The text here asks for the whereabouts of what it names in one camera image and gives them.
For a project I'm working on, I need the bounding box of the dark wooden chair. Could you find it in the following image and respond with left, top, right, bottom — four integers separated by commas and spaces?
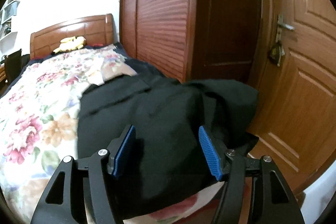
4, 49, 30, 85

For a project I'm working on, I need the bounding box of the red-brown louvered wardrobe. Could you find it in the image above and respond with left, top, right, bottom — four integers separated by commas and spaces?
120, 0, 261, 83

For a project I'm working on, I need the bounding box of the yellow Pikachu plush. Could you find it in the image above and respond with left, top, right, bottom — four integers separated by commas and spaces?
53, 36, 86, 54

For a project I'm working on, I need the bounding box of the white wall shelf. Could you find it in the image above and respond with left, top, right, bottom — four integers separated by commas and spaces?
1, 0, 21, 58

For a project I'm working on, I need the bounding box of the wooden headboard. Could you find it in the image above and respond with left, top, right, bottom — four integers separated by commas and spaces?
30, 14, 117, 60

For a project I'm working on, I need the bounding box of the wooden room door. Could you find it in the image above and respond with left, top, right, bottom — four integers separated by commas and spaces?
249, 0, 335, 193

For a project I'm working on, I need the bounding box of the floral blanket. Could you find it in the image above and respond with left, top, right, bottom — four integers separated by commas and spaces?
0, 44, 227, 224

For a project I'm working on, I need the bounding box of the metal door handle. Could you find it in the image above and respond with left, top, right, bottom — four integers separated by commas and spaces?
268, 14, 295, 67

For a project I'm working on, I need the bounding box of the wooden desk with cabinets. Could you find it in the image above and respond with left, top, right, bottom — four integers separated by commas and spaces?
0, 64, 6, 83

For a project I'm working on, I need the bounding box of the black double-breasted coat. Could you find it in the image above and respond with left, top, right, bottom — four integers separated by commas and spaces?
77, 73, 258, 219

